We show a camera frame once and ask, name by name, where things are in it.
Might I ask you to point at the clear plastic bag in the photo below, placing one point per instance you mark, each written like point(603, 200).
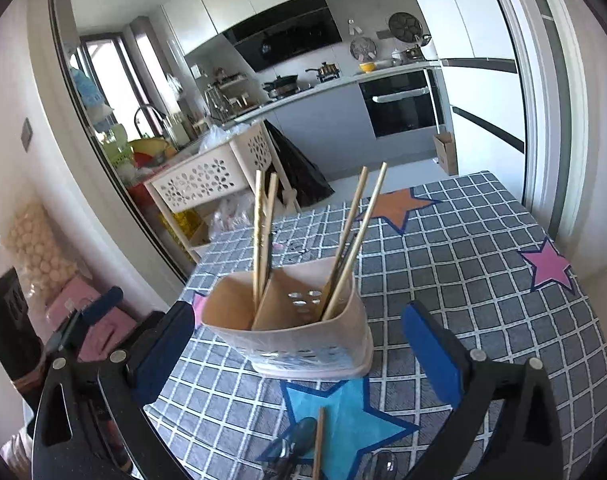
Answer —
point(233, 212)

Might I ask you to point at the grey wall switch plate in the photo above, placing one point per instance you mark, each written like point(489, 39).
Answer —
point(27, 135)

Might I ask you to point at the bag of puffed balls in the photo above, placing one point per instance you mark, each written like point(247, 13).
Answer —
point(38, 250)

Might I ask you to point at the cardboard box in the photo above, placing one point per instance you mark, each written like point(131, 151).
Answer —
point(446, 152)

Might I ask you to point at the yellow basin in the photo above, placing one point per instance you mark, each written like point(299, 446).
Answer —
point(151, 146)

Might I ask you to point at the dark translucent spoon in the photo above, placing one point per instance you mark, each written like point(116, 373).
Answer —
point(381, 467)

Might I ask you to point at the small cooking pot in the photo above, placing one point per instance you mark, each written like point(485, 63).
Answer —
point(326, 71)

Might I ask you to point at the beige basket storage cart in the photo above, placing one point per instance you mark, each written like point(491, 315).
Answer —
point(203, 177)

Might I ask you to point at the yellow bowl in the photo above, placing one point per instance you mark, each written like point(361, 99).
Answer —
point(367, 67)

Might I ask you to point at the round metal rack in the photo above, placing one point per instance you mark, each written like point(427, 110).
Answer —
point(363, 48)

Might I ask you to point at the wooden chopstick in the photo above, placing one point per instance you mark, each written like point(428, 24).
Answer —
point(356, 210)
point(269, 220)
point(317, 445)
point(368, 220)

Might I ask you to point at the black wok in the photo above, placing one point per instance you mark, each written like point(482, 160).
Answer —
point(281, 85)

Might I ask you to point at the beige plastic utensil holder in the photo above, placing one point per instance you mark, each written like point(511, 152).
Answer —
point(308, 345)

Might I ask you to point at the red basin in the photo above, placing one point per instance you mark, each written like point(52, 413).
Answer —
point(146, 160)

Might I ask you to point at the black bag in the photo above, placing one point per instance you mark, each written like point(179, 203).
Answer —
point(298, 170)

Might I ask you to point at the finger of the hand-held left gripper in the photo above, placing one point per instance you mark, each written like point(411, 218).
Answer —
point(101, 305)

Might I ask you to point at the black built-in oven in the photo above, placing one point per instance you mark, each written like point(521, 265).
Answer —
point(398, 105)

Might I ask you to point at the pink plastic stool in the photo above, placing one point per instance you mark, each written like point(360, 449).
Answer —
point(93, 320)

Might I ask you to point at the black spoon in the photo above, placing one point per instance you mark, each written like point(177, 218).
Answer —
point(293, 447)

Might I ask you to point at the black range hood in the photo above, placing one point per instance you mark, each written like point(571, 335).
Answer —
point(288, 30)

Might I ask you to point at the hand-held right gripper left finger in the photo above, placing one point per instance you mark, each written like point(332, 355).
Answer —
point(163, 350)

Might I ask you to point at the black chopstick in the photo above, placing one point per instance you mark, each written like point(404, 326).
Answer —
point(344, 257)

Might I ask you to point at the kitchen faucet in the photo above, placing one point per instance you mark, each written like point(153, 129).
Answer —
point(143, 112)

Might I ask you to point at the grey checkered star tablecloth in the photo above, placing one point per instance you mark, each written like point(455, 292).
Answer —
point(458, 270)

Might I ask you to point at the round dark steamer plate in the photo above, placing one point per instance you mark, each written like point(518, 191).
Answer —
point(405, 26)

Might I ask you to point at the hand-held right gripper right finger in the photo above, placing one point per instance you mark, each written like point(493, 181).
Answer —
point(431, 350)

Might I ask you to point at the white refrigerator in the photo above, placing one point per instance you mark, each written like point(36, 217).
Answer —
point(478, 60)

